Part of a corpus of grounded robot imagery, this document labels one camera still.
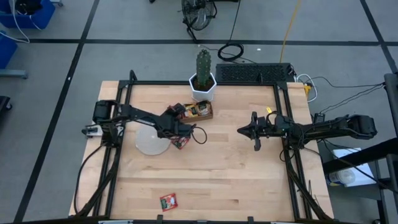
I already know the clear plastic bottle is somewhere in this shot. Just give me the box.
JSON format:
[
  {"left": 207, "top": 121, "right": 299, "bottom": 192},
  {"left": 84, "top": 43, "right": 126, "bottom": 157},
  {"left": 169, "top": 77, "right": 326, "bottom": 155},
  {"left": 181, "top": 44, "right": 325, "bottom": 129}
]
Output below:
[{"left": 325, "top": 169, "right": 358, "bottom": 187}]

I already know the wooden compartment tea box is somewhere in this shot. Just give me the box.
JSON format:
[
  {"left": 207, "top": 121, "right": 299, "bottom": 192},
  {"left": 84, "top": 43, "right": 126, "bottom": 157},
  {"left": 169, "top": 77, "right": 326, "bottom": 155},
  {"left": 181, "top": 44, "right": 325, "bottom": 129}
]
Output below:
[{"left": 167, "top": 100, "right": 215, "bottom": 123}]

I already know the blue storage bin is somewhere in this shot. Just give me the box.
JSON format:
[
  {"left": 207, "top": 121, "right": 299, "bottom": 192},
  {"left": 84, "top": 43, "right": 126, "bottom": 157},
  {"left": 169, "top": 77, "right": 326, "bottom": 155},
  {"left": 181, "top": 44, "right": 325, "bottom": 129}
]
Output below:
[
  {"left": 0, "top": 0, "right": 57, "bottom": 30},
  {"left": 0, "top": 30, "right": 19, "bottom": 70}
]

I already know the black floor fan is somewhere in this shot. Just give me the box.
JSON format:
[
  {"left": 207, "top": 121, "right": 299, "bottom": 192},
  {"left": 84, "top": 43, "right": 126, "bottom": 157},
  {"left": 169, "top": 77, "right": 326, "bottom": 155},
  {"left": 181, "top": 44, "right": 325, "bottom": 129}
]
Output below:
[{"left": 181, "top": 0, "right": 218, "bottom": 43}]

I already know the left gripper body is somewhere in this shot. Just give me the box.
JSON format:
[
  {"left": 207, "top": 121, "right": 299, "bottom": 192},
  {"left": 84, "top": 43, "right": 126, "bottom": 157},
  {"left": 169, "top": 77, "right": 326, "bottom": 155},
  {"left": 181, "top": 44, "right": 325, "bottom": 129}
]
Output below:
[{"left": 157, "top": 115, "right": 196, "bottom": 140}]

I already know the yellow hanging cable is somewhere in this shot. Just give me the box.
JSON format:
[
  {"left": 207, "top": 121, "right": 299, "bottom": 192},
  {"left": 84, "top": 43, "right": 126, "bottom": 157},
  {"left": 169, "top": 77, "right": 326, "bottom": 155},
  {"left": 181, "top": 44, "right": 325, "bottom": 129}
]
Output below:
[{"left": 279, "top": 0, "right": 302, "bottom": 63}]

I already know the round pale plate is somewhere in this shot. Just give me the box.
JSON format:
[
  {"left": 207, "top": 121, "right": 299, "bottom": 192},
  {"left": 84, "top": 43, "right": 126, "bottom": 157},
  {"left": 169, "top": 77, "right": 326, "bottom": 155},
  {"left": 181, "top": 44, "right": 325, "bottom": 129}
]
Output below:
[{"left": 134, "top": 125, "right": 172, "bottom": 156}]

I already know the black perforated computer case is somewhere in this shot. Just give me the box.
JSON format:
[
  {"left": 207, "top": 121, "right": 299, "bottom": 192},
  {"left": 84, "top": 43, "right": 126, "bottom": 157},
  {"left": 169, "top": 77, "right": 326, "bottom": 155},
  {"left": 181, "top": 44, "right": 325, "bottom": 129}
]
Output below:
[{"left": 215, "top": 62, "right": 295, "bottom": 83}]

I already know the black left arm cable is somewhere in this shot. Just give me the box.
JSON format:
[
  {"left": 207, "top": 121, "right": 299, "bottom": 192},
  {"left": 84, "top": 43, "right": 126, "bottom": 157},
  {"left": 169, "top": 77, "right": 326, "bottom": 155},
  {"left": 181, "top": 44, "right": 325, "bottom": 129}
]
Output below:
[{"left": 190, "top": 125, "right": 208, "bottom": 145}]

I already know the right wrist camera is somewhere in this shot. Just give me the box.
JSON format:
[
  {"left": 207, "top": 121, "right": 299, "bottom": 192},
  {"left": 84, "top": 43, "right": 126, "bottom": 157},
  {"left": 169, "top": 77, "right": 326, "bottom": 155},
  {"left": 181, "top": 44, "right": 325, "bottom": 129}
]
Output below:
[{"left": 259, "top": 118, "right": 275, "bottom": 138}]

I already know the black aluminium table frame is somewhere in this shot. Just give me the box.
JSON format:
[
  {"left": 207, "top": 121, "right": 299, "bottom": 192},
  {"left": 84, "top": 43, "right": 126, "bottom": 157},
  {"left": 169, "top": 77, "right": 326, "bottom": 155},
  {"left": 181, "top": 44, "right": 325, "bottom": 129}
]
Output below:
[{"left": 74, "top": 70, "right": 335, "bottom": 224}]

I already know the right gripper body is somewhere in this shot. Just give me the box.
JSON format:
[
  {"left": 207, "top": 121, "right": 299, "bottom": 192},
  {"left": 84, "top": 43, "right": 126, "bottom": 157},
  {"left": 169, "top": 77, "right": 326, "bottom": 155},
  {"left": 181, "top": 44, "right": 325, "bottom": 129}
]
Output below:
[{"left": 251, "top": 111, "right": 282, "bottom": 152}]

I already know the white hexagonal plant pot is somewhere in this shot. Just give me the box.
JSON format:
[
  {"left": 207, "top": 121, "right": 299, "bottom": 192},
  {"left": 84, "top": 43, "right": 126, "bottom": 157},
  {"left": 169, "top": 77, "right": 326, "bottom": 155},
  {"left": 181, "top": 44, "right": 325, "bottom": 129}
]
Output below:
[{"left": 188, "top": 72, "right": 218, "bottom": 103}]

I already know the green cactus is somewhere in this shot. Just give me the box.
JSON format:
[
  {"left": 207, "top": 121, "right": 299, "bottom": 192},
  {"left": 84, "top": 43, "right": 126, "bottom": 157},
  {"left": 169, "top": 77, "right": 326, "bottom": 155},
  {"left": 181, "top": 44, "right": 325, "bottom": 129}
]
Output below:
[{"left": 195, "top": 49, "right": 212, "bottom": 88}]

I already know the brown tea packet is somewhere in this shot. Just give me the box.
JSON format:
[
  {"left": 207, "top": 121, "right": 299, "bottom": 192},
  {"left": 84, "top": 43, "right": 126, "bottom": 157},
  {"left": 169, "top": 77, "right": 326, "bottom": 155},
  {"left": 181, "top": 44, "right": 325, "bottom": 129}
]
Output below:
[{"left": 197, "top": 101, "right": 212, "bottom": 116}]

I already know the black metal stand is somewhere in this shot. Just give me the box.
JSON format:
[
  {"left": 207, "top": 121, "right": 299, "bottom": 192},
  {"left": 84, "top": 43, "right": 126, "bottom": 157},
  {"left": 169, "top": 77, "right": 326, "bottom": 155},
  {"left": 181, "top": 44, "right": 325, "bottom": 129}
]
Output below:
[{"left": 322, "top": 73, "right": 398, "bottom": 224}]

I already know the white box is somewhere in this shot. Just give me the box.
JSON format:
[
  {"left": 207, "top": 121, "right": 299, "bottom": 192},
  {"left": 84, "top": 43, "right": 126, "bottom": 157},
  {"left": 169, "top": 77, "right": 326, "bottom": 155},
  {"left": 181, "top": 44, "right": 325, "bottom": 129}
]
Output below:
[{"left": 331, "top": 147, "right": 377, "bottom": 188}]

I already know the black chair base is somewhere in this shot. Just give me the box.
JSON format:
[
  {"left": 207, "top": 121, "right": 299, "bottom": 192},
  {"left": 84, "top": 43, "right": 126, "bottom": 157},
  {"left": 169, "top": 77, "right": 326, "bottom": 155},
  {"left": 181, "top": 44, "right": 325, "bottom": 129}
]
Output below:
[{"left": 0, "top": 95, "right": 13, "bottom": 125}]

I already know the black coiled cable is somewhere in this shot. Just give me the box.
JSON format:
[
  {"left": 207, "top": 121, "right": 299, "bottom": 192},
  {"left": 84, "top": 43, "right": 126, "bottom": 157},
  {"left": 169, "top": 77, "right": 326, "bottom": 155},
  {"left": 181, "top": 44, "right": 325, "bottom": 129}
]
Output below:
[{"left": 198, "top": 0, "right": 249, "bottom": 63}]

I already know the grey metal base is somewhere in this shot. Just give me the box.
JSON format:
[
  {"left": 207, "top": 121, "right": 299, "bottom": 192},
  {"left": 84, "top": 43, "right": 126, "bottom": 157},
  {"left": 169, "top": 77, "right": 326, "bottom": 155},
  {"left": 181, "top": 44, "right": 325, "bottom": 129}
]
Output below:
[{"left": 0, "top": 68, "right": 29, "bottom": 79}]

